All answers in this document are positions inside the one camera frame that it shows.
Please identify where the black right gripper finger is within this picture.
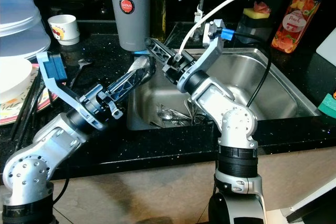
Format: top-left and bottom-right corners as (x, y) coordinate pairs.
(144, 37), (178, 62)

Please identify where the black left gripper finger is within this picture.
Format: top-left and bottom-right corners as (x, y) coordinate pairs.
(120, 76), (155, 105)
(104, 68), (155, 101)

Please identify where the silver spoon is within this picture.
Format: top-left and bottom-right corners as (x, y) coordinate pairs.
(129, 56), (158, 78)
(157, 110), (176, 122)

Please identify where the glass olive oil bottle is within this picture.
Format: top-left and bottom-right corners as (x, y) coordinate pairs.
(150, 0), (167, 44)

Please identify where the grey water filter canister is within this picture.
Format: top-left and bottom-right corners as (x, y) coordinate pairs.
(108, 0), (152, 51)

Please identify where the silver fork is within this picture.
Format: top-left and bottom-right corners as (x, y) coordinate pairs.
(184, 103), (211, 127)

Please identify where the chrome sink faucet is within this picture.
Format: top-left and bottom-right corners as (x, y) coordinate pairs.
(192, 0), (211, 41)

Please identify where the black chopstick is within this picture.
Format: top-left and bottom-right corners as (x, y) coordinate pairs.
(12, 77), (40, 143)

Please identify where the white printed cup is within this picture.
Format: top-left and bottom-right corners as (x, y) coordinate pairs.
(47, 14), (80, 46)

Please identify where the floral plate pink rim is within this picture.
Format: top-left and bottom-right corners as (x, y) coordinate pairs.
(0, 64), (64, 126)

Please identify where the white bowl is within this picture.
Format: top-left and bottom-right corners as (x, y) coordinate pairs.
(0, 56), (33, 104)

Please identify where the black sponge holder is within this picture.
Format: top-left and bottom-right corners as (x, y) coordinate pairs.
(239, 17), (268, 38)

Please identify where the yellow sponge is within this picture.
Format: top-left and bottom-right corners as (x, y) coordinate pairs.
(243, 8), (268, 20)

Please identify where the beige cabinet front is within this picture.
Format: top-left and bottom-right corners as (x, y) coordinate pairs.
(52, 148), (336, 224)

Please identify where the stainless steel sink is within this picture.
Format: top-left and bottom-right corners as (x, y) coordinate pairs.
(126, 47), (318, 130)

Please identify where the pink scrubber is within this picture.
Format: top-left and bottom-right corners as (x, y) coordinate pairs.
(252, 1), (271, 14)

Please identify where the peach soap pump bottle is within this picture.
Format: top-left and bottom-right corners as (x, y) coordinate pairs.
(271, 0), (325, 54)

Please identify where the white cutting board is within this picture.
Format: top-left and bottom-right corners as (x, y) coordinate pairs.
(315, 27), (336, 67)

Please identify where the green sponge cloth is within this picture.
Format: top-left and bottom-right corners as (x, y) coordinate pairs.
(318, 92), (336, 117)

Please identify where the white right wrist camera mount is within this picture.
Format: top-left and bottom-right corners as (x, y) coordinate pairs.
(176, 19), (225, 91)

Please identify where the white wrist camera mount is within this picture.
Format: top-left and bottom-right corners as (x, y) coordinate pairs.
(176, 19), (225, 91)
(36, 51), (121, 130)

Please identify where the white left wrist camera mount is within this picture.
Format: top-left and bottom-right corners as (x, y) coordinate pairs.
(36, 51), (121, 130)

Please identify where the blue cable plug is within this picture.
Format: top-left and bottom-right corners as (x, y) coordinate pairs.
(220, 28), (236, 41)

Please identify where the long white hose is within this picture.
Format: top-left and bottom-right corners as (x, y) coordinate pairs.
(177, 0), (253, 51)

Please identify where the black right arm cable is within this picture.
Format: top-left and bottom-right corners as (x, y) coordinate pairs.
(234, 30), (272, 106)

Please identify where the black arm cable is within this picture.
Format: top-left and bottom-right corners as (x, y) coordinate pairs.
(26, 80), (73, 206)
(234, 30), (272, 106)

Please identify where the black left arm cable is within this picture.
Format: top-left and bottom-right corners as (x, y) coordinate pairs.
(26, 80), (73, 206)

